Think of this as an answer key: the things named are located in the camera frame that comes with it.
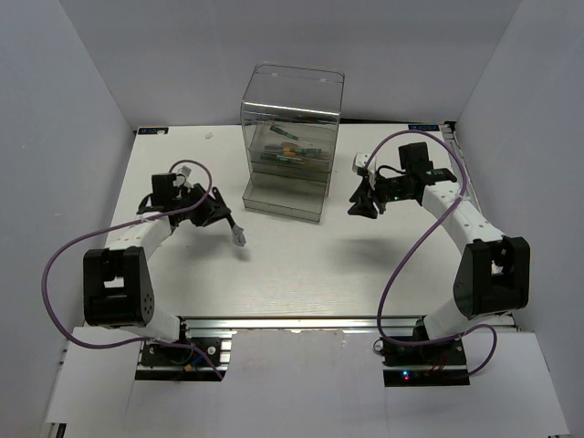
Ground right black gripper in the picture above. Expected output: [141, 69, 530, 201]
[348, 170, 412, 220]

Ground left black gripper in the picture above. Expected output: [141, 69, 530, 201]
[173, 182, 231, 227]

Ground green black screwdriver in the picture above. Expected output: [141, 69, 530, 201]
[269, 125, 299, 141]
[260, 153, 302, 163]
[294, 148, 322, 157]

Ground silver adjustable wrench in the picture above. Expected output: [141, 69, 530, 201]
[226, 214, 246, 247]

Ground orange handled pliers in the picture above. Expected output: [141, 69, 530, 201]
[264, 142, 300, 155]

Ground clear plastic drawer cabinet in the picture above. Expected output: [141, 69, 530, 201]
[240, 62, 345, 223]

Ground clear hinged cabinet lid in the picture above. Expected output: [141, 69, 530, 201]
[240, 62, 345, 125]

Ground yellow handled needle-nose pliers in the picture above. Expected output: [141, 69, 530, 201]
[290, 157, 329, 172]

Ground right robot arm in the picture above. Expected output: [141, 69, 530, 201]
[348, 142, 530, 364]

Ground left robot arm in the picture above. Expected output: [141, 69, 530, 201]
[83, 166, 245, 364]

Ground left blue label sticker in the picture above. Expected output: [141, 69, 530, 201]
[136, 127, 169, 135]

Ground blue label sticker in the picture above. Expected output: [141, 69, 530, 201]
[408, 124, 441, 132]
[136, 127, 169, 135]

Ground right blue label sticker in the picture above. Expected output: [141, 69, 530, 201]
[408, 124, 441, 132]

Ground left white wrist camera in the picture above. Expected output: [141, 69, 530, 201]
[172, 166, 193, 193]

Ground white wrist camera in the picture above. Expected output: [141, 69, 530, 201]
[352, 152, 377, 189]
[172, 166, 193, 193]

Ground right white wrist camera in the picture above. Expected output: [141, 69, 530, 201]
[352, 152, 377, 189]

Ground front aluminium rail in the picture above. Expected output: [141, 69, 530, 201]
[177, 315, 439, 332]

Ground aluminium rail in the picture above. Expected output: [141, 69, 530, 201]
[441, 124, 530, 329]
[177, 315, 439, 332]

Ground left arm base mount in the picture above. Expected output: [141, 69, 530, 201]
[135, 336, 231, 382]

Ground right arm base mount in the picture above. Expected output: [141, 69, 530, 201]
[373, 339, 470, 388]

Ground right aluminium rail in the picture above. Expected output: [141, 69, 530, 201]
[441, 124, 530, 329]

